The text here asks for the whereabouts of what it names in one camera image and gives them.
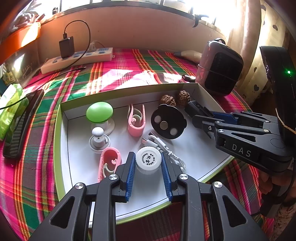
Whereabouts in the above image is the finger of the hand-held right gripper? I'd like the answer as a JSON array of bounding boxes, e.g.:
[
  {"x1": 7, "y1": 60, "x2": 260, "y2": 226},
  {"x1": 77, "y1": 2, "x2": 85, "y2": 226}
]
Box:
[
  {"x1": 211, "y1": 112, "x2": 279, "y2": 130},
  {"x1": 192, "y1": 115, "x2": 270, "y2": 139}
]

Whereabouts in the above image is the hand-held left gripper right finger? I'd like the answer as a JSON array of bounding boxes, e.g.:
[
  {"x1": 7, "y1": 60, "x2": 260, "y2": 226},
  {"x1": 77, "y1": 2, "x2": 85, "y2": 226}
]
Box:
[{"x1": 162, "y1": 152, "x2": 270, "y2": 241}]

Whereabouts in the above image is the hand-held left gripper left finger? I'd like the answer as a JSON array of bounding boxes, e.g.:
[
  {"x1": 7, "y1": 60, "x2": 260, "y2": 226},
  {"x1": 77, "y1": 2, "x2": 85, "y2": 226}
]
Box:
[{"x1": 28, "y1": 152, "x2": 136, "y2": 241}]

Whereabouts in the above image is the black rectangular gadget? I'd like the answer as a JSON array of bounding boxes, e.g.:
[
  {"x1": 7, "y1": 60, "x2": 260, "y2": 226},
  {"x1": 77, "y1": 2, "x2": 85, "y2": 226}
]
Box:
[{"x1": 184, "y1": 100, "x2": 214, "y2": 121}]

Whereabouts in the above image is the black disc with magnets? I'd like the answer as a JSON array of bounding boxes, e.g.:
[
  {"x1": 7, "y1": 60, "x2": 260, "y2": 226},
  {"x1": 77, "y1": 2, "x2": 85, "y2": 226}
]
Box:
[{"x1": 151, "y1": 104, "x2": 187, "y2": 139}]

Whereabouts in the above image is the pink clip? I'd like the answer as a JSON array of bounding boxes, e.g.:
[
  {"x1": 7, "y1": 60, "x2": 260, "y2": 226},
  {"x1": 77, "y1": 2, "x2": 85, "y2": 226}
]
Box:
[
  {"x1": 98, "y1": 147, "x2": 122, "y2": 182},
  {"x1": 128, "y1": 103, "x2": 147, "y2": 137}
]

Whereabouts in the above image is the brown walnut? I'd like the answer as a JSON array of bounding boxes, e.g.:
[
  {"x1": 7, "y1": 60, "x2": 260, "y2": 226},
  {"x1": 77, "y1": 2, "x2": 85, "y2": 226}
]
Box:
[
  {"x1": 160, "y1": 94, "x2": 176, "y2": 107},
  {"x1": 177, "y1": 90, "x2": 191, "y2": 107}
]

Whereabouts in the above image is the white usb cable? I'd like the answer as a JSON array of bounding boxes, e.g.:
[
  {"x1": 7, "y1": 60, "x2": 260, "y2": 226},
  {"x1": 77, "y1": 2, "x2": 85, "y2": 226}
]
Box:
[{"x1": 142, "y1": 132, "x2": 186, "y2": 173}]

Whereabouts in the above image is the green and white cardboard box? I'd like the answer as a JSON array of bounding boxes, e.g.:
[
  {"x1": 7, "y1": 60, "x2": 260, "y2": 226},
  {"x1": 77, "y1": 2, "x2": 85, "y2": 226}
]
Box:
[{"x1": 54, "y1": 83, "x2": 234, "y2": 225}]

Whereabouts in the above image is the green-topped suction knob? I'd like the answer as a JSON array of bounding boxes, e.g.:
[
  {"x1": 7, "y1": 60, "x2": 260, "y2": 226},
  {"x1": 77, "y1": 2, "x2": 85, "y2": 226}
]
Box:
[{"x1": 86, "y1": 101, "x2": 115, "y2": 135}]

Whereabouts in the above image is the person's right hand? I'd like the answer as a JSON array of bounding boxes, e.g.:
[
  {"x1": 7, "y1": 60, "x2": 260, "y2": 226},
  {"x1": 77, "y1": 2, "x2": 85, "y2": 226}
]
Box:
[{"x1": 260, "y1": 173, "x2": 275, "y2": 196}]

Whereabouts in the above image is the small grey heater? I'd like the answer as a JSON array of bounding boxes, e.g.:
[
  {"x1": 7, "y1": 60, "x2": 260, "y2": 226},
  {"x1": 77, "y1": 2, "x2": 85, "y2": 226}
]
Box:
[{"x1": 196, "y1": 40, "x2": 244, "y2": 96}]

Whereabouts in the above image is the heart print curtain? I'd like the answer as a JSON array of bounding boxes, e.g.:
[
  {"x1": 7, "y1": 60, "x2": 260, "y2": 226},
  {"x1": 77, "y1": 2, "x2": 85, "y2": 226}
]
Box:
[{"x1": 228, "y1": 0, "x2": 296, "y2": 93}]

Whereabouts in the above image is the beige tapered object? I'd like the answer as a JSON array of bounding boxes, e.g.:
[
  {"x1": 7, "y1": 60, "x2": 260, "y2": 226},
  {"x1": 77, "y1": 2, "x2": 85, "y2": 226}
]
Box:
[{"x1": 173, "y1": 50, "x2": 203, "y2": 62}]

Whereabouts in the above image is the plaid blanket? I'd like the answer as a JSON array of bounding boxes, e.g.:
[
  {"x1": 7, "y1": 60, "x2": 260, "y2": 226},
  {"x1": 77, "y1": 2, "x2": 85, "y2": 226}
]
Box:
[{"x1": 0, "y1": 47, "x2": 275, "y2": 241}]

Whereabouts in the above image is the black hook clip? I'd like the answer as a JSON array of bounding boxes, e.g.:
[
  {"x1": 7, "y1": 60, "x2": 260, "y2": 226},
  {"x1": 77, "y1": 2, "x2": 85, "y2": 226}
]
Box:
[{"x1": 193, "y1": 14, "x2": 210, "y2": 28}]

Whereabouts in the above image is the black smartphone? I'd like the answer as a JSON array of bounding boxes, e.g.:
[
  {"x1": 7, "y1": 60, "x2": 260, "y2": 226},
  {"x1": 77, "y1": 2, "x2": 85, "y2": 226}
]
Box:
[{"x1": 2, "y1": 89, "x2": 45, "y2": 160}]

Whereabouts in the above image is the white power strip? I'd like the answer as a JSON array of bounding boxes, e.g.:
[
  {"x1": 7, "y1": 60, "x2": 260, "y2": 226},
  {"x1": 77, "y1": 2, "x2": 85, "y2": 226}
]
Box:
[{"x1": 41, "y1": 47, "x2": 115, "y2": 75}]

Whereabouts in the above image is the white plug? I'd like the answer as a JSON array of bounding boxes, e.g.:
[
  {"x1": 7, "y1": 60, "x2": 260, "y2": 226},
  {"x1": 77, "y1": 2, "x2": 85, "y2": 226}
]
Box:
[{"x1": 89, "y1": 40, "x2": 104, "y2": 50}]

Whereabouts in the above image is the green tissue packet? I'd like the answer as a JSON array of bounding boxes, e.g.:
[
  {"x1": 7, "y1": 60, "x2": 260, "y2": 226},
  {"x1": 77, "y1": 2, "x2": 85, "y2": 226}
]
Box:
[{"x1": 0, "y1": 83, "x2": 29, "y2": 141}]

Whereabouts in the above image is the black charger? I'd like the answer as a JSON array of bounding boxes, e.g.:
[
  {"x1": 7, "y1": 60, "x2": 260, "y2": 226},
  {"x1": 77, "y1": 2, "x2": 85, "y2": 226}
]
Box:
[{"x1": 59, "y1": 36, "x2": 75, "y2": 59}]

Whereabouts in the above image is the dark glossy box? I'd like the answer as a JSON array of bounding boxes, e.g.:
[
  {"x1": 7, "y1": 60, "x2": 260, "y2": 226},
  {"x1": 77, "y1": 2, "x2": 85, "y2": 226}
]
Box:
[{"x1": 0, "y1": 47, "x2": 41, "y2": 80}]

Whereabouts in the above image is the white plastic bag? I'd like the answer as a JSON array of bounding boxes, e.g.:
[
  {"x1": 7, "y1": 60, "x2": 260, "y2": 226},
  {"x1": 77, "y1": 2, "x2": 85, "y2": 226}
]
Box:
[{"x1": 14, "y1": 7, "x2": 44, "y2": 26}]

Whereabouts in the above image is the black charger cable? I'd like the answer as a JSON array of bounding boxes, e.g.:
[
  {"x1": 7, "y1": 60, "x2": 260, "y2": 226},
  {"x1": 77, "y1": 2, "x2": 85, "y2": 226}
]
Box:
[{"x1": 0, "y1": 20, "x2": 91, "y2": 110}]

